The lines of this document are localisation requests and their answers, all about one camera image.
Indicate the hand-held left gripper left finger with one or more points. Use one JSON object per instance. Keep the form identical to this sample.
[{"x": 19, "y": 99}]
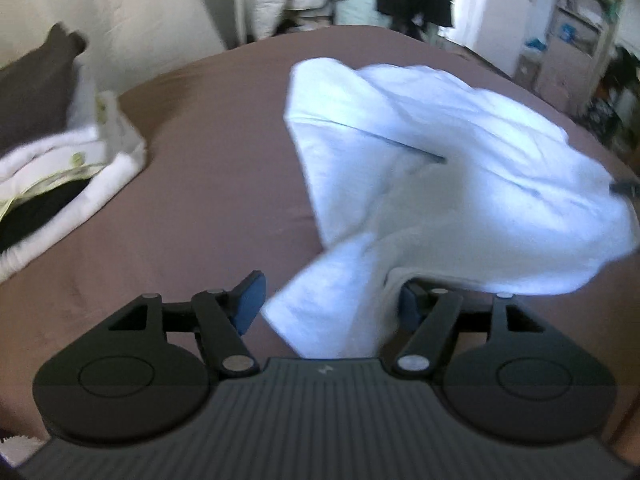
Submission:
[{"x": 250, "y": 300}]

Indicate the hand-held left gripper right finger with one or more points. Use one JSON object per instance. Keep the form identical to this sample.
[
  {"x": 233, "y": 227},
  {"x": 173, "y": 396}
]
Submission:
[{"x": 411, "y": 307}]

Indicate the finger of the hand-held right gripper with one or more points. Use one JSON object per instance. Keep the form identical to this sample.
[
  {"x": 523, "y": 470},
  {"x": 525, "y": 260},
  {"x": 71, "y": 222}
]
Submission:
[{"x": 625, "y": 187}]

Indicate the white towel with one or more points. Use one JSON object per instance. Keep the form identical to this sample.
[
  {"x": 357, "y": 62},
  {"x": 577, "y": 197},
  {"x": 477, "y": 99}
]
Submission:
[{"x": 450, "y": 170}]

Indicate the pile of white clothes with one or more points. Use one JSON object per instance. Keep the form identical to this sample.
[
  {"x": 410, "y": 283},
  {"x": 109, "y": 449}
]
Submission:
[{"x": 115, "y": 160}]

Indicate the cluttered shelf unit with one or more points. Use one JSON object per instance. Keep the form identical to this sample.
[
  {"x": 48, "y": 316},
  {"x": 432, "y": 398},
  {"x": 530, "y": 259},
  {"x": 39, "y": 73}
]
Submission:
[{"x": 590, "y": 35}]

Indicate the white door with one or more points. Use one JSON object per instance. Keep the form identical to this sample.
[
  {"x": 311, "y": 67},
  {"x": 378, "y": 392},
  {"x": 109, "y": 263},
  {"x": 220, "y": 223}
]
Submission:
[{"x": 490, "y": 5}]

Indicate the brown pillow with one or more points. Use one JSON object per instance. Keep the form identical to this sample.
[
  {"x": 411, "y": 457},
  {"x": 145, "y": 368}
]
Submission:
[{"x": 35, "y": 85}]

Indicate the mint green cloth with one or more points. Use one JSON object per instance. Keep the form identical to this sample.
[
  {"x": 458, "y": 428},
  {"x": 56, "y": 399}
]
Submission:
[{"x": 357, "y": 7}]

